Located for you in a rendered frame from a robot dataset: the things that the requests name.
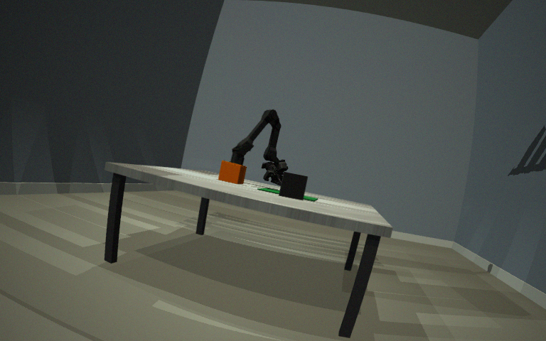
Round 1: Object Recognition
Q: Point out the black computer fan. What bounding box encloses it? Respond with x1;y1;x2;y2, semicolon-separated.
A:
279;172;308;200

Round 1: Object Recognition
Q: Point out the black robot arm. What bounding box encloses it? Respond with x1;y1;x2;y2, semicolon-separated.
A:
229;109;288;175

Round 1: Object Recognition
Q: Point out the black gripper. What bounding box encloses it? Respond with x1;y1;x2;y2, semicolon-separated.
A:
263;166;283;186

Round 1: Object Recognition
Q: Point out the green circuit board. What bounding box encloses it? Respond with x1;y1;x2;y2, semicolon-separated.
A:
258;188;318;201

